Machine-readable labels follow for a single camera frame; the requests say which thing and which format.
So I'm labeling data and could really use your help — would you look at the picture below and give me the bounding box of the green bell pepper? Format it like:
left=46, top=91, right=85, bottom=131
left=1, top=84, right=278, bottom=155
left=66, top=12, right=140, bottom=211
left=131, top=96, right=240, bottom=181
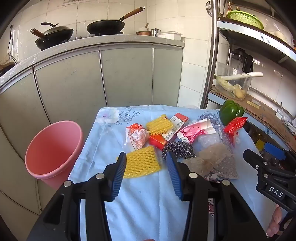
left=219, top=100, right=245, bottom=127

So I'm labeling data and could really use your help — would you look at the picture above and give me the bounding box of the black wok wooden handle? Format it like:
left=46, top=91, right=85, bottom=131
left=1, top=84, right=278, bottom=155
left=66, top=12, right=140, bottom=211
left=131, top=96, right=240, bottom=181
left=87, top=6, right=146, bottom=35

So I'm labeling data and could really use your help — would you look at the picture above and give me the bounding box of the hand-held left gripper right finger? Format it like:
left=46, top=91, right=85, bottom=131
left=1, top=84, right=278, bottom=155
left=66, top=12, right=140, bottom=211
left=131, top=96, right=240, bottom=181
left=166, top=151, right=269, bottom=241

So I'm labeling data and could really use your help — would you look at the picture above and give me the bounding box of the metal shelf rack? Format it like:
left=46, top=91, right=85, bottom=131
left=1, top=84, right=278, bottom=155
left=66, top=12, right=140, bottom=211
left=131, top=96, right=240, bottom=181
left=200, top=0, right=296, bottom=149

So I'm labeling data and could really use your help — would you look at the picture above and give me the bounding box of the white plastic box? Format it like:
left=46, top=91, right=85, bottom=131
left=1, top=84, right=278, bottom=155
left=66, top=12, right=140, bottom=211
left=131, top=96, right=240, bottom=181
left=157, top=31, right=183, bottom=42

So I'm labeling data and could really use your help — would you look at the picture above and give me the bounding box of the leek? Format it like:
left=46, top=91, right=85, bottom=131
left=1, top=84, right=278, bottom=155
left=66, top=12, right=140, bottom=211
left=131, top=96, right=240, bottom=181
left=216, top=72, right=263, bottom=81

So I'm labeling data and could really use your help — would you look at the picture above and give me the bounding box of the yellow foam net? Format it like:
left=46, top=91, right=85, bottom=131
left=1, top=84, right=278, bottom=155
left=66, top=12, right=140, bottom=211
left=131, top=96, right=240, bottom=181
left=146, top=114, right=174, bottom=137
left=116, top=146, right=162, bottom=179

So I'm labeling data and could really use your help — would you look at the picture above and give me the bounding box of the steel wool scrubber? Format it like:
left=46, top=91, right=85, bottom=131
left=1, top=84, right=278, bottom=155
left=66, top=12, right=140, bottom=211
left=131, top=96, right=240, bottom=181
left=162, top=142, right=196, bottom=160

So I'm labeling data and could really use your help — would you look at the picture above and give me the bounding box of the ginger root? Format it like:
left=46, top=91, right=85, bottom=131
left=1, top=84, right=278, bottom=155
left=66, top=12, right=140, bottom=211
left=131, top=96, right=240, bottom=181
left=232, top=85, right=247, bottom=100

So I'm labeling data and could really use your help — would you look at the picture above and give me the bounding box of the corn in husk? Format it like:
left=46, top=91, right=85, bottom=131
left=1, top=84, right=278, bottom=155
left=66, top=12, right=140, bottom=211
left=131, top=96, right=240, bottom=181
left=216, top=76, right=234, bottom=92

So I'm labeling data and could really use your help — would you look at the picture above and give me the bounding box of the green plastic basket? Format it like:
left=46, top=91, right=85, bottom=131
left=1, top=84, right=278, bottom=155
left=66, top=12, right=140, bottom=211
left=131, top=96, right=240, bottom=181
left=227, top=10, right=264, bottom=30

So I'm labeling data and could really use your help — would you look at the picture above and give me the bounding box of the black wok with lid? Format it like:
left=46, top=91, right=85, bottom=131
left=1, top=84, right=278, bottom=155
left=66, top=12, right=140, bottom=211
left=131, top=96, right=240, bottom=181
left=30, top=22, right=74, bottom=51

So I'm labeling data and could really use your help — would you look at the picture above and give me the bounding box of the clear plastic container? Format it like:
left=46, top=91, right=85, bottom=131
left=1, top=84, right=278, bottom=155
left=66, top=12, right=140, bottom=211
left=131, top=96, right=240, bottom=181
left=215, top=62, right=252, bottom=96

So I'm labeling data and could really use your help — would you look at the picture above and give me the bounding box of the red snack packet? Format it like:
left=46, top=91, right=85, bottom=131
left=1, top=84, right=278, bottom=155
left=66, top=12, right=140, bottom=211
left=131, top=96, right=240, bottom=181
left=224, top=117, right=248, bottom=139

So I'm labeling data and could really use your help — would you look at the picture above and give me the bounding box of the grey kitchen cabinet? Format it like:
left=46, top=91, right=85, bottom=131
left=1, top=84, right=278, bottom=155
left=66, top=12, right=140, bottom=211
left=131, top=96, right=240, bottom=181
left=0, top=35, right=185, bottom=232

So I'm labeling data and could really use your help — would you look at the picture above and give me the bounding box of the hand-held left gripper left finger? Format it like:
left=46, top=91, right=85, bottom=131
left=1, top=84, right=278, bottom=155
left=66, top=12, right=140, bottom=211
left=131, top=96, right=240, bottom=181
left=26, top=152, right=127, bottom=241

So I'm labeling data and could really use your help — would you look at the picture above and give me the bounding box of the pink white plastic bag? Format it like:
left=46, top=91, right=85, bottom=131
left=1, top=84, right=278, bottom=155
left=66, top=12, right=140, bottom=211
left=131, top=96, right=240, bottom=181
left=177, top=118, right=216, bottom=144

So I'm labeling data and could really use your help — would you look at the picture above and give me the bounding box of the person's right hand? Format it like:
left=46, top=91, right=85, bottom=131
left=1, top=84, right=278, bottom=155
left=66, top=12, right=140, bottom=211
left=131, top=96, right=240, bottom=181
left=266, top=206, right=287, bottom=238

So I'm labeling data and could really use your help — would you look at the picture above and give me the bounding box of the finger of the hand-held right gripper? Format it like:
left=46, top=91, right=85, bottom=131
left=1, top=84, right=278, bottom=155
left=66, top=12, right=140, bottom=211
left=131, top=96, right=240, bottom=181
left=264, top=142, right=296, bottom=171
left=243, top=149, right=296, bottom=179

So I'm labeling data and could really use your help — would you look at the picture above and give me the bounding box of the orange white food wrapper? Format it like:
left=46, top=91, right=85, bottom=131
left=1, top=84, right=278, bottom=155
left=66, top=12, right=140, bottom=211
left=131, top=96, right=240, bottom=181
left=125, top=123, right=150, bottom=151

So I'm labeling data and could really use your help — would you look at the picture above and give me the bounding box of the gas stove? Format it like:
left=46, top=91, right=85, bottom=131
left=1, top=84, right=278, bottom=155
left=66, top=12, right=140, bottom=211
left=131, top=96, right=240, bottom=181
left=74, top=32, right=125, bottom=39

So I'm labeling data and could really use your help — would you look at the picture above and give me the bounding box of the black power cable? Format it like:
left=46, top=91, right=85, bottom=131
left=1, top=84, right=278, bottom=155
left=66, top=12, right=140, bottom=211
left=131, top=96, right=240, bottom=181
left=8, top=24, right=18, bottom=64

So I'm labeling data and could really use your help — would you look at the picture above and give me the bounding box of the clear bubble wrap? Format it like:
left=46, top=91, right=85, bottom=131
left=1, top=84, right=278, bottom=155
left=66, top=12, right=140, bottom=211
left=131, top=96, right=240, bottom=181
left=208, top=125, right=238, bottom=180

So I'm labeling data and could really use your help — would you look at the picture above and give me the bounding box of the light blue floral cloth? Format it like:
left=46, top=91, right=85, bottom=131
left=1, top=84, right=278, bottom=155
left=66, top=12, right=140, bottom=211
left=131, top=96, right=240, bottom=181
left=68, top=104, right=280, bottom=241

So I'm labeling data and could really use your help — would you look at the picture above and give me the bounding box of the pink plastic bucket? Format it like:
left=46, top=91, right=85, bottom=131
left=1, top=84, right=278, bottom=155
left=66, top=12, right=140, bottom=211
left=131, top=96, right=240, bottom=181
left=25, top=120, right=84, bottom=189

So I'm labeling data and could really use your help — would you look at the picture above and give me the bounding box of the beige plastic film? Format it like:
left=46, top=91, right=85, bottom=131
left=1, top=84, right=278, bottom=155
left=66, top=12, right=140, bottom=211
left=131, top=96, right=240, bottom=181
left=185, top=142, right=232, bottom=178

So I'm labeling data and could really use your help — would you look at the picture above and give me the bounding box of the red cardboard box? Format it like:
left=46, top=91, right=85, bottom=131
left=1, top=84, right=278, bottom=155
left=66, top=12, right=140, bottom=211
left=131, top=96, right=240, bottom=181
left=149, top=113, right=190, bottom=151

